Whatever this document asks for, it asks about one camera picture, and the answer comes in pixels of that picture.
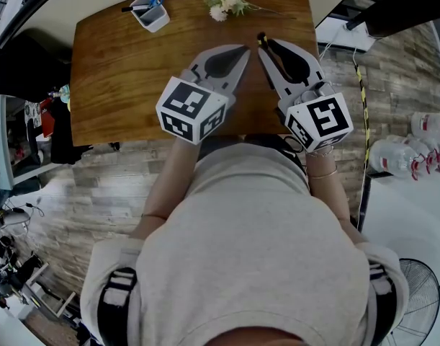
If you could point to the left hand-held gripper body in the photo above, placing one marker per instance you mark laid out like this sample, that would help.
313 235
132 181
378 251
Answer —
191 106

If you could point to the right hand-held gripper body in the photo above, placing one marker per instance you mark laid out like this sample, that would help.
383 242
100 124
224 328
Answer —
324 119

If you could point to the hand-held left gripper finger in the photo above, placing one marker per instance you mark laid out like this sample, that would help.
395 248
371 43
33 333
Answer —
241 71
216 49

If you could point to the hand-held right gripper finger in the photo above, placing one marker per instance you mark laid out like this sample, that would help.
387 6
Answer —
311 61
273 74

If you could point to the person's left forearm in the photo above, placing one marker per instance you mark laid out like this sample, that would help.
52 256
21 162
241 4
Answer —
171 178

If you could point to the person's right forearm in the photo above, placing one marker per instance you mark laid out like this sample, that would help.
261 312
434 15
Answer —
327 193

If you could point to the white grey pen holder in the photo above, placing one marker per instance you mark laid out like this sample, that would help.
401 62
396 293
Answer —
155 18

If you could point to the large clear water bottle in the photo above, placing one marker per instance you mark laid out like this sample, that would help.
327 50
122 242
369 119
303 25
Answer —
437 157
392 157
430 124

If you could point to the black marker pen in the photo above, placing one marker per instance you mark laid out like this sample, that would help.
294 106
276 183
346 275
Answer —
133 8

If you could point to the black hanging garment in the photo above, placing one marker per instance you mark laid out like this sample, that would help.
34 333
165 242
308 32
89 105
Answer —
65 135

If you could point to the red box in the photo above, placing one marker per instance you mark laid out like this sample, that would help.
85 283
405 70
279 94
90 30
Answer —
47 119

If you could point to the person's beige shirt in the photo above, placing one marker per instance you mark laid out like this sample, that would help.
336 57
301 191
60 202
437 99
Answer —
248 247

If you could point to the black office chair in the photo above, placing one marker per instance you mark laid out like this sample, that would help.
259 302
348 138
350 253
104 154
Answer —
29 61

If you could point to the white storage shelf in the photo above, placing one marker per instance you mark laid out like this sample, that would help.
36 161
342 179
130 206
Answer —
3 139

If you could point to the black metal stair frame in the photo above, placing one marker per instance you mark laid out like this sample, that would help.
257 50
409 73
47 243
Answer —
392 2

